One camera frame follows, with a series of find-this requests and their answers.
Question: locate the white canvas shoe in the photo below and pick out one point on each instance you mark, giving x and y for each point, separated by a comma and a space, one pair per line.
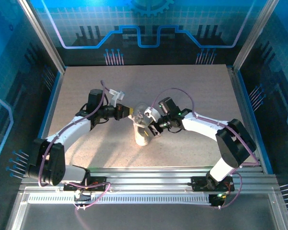
141, 139

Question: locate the white shoelace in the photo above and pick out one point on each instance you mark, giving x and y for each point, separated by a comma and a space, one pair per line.
141, 123

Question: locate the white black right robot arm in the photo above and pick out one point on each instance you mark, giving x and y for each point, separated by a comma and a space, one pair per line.
199, 124

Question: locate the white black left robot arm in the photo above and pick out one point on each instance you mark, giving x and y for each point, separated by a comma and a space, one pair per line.
74, 127

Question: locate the black control board with lights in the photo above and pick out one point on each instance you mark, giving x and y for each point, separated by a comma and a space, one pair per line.
217, 198

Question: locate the aluminium front frame rail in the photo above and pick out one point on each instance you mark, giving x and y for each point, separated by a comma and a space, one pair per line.
146, 177

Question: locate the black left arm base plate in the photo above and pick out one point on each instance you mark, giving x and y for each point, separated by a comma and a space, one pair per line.
98, 183

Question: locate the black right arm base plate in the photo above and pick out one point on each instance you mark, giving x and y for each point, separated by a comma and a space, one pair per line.
199, 184

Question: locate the aluminium side frame rail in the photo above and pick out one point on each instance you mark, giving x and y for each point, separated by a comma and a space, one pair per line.
246, 119

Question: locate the aluminium left corner post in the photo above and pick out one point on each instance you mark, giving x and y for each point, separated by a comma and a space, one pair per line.
42, 36

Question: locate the aluminium corner post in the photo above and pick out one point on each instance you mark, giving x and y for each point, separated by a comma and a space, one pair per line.
42, 36
254, 36

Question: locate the aluminium right corner post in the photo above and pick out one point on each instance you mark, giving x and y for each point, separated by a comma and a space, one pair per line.
254, 36

